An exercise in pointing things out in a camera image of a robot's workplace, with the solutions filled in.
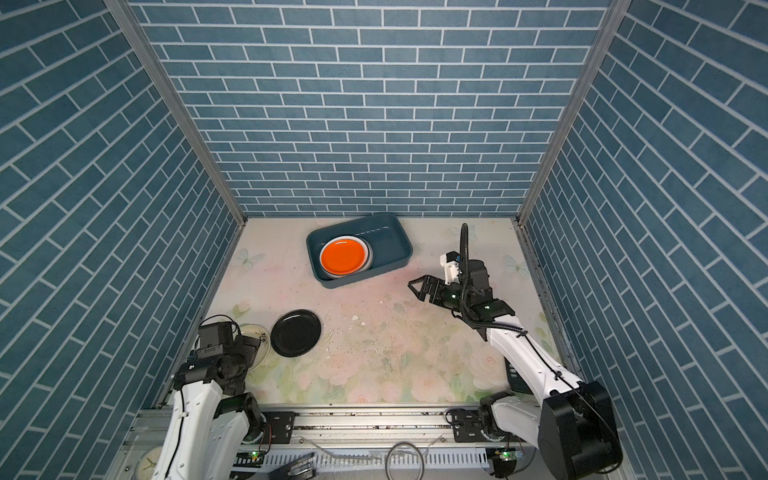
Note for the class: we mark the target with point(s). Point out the black calculator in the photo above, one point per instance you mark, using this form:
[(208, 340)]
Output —
[(516, 383)]

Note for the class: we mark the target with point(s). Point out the orange plate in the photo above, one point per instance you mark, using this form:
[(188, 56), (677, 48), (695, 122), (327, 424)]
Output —
[(343, 256)]

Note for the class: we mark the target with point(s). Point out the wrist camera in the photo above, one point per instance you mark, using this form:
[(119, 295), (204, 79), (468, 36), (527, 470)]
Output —
[(450, 262), (219, 333)]

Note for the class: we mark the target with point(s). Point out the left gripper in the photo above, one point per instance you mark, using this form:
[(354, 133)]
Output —
[(248, 350)]

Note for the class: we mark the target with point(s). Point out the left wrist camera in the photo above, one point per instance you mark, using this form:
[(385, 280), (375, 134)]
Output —
[(219, 333)]

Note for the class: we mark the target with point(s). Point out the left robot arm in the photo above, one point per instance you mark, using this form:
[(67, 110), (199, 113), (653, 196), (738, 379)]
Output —
[(212, 413)]

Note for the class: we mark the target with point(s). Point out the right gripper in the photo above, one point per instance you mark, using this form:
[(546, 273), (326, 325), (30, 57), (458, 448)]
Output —
[(429, 288)]

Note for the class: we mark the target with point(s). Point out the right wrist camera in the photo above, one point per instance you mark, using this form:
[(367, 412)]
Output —
[(450, 262)]

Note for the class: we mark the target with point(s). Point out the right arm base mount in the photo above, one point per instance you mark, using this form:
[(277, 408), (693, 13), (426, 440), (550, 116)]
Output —
[(466, 426)]

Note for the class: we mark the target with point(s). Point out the cream plate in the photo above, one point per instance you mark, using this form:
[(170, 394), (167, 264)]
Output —
[(262, 337)]

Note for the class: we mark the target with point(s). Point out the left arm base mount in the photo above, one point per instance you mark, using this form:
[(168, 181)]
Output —
[(277, 428)]

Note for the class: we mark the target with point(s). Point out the black plate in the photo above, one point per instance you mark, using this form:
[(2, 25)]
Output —
[(296, 333)]

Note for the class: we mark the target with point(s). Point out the aluminium rail frame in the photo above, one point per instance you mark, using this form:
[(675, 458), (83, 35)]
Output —
[(350, 438)]

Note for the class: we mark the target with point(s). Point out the white analog clock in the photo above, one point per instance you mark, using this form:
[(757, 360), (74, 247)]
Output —
[(146, 466)]

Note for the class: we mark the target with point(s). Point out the teal plastic bin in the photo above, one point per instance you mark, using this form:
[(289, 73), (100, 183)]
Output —
[(389, 246)]

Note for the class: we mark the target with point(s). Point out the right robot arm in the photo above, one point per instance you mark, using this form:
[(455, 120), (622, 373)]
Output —
[(572, 424)]

